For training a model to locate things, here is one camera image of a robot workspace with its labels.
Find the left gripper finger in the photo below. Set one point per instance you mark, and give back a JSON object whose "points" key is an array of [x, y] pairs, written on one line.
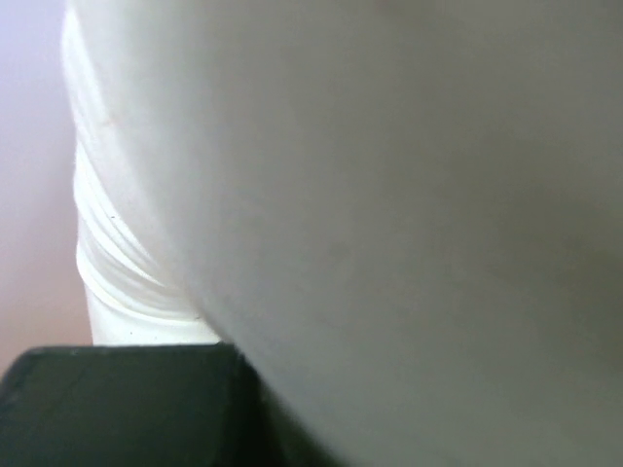
{"points": [[188, 405]]}

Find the white pillow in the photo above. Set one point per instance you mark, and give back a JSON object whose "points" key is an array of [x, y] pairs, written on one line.
{"points": [[407, 215]]}

